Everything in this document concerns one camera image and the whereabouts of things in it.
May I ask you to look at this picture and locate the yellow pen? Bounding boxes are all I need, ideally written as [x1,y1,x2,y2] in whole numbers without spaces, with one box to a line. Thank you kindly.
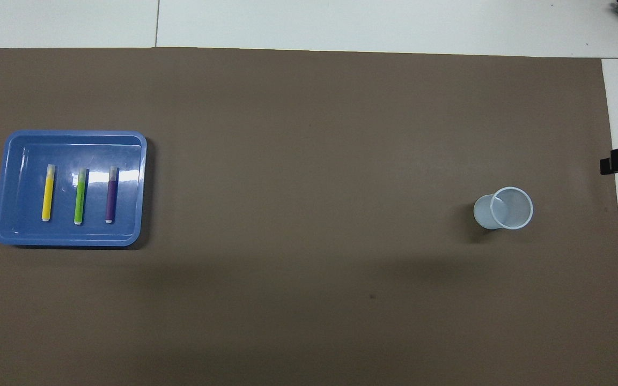
[41,164,57,222]

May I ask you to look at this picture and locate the green pen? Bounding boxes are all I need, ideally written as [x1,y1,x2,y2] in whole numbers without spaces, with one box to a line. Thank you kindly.
[73,168,89,226]

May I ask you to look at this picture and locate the purple pen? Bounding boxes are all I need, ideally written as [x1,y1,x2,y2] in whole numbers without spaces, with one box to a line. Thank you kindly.
[105,166,120,224]

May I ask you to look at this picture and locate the blue plastic tray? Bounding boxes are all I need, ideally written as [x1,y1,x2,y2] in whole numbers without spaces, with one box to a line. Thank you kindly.
[0,130,148,248]

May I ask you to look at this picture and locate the clear plastic cup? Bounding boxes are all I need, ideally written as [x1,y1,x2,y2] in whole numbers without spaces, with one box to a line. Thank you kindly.
[473,186,534,232]

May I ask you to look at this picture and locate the brown table mat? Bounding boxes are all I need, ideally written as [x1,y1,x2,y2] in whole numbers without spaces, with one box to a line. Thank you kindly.
[0,47,618,386]

